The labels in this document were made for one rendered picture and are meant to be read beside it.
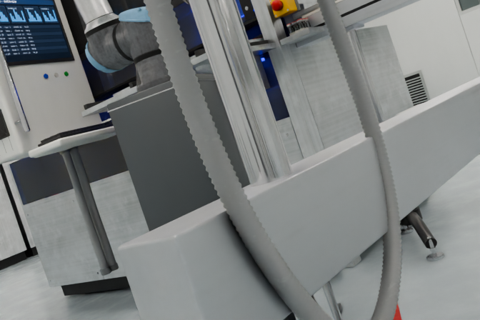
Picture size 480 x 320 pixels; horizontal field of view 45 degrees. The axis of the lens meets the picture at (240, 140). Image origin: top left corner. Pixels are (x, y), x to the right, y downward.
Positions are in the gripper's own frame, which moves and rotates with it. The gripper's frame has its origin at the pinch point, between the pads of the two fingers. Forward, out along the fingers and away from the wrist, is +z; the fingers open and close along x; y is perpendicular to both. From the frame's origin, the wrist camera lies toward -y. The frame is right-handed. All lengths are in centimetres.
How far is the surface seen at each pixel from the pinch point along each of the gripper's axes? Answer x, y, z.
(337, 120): -12, 50, 57
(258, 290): -92, -115, 63
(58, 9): 92, 20, -33
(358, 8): -41, 38, 21
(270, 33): -10.2, 27.6, 17.8
